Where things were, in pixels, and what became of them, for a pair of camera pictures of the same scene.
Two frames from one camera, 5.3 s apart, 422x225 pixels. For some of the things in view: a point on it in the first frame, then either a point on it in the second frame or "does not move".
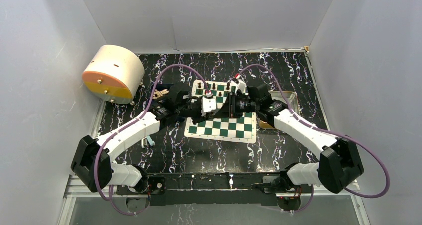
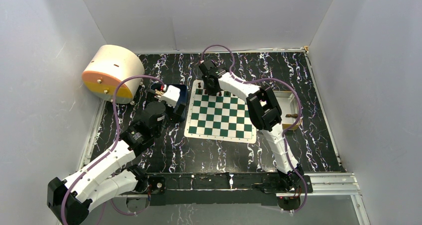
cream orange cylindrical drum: [113, 73] does not move
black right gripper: [229, 109] → [210, 91]
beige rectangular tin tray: [292, 98] does not move
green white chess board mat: [220, 127] does not move
